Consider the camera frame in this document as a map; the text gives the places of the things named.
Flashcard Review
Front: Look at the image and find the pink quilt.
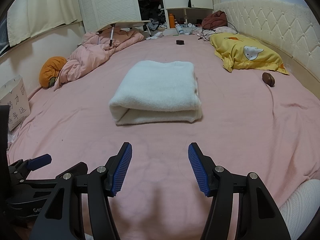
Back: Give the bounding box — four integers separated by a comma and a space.
53, 28, 145, 92

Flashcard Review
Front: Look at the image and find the dark red bag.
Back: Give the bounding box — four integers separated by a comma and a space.
201, 10, 228, 30

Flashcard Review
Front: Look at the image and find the black cable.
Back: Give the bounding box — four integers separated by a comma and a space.
200, 21, 238, 40

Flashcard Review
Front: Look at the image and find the cream tufted headboard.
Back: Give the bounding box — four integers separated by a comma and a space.
213, 0, 320, 80

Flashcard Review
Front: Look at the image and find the orange pumpkin plush pillow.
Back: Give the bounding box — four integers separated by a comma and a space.
39, 56, 68, 88

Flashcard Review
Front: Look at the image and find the yellow pillow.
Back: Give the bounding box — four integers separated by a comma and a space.
209, 33, 290, 76

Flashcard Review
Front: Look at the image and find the cream curtain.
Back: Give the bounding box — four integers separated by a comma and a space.
6, 0, 83, 47

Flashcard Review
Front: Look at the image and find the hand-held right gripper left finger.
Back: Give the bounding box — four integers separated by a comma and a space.
29, 142, 133, 240

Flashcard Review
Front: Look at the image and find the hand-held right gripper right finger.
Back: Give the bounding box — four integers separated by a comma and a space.
187, 142, 292, 240

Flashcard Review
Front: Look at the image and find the pink bed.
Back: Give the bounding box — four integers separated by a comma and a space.
6, 31, 320, 240

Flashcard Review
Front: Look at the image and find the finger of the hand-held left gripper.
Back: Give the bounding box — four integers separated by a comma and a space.
24, 162, 88, 188
9, 154, 52, 180

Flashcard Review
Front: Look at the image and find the folding lap table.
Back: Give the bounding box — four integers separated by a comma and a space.
96, 19, 153, 48

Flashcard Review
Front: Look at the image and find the white printed paper bag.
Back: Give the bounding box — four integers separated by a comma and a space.
0, 75, 31, 132

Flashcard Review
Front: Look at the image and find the white towel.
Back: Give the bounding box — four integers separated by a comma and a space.
109, 60, 203, 125

